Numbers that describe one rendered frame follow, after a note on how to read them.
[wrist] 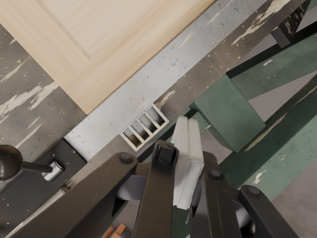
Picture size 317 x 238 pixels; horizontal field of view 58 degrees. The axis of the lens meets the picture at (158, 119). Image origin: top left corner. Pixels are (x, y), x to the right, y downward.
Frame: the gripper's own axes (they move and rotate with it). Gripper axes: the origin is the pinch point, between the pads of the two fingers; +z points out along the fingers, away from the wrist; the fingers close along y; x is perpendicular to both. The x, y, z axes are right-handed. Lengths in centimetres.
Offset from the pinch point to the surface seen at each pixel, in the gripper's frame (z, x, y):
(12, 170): 8.2, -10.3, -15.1
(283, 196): 184, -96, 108
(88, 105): 23.8, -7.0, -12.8
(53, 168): 17.0, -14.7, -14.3
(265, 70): 64, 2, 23
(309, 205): 176, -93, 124
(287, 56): 60, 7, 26
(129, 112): 23.1, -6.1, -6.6
